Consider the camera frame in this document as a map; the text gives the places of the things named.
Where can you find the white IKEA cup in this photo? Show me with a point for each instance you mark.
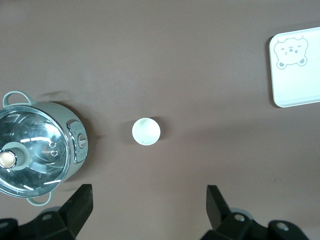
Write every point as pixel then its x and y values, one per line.
pixel 146 131

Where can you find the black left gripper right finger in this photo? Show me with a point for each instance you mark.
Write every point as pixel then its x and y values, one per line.
pixel 220 215

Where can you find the cream bear print tray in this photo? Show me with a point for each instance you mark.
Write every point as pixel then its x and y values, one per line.
pixel 297 80

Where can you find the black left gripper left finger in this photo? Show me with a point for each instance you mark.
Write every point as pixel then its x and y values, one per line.
pixel 75 210

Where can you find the glass pot lid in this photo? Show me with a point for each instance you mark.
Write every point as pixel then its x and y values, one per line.
pixel 37 150

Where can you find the steel pot with glass lid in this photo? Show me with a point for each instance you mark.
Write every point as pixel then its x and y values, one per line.
pixel 67 113

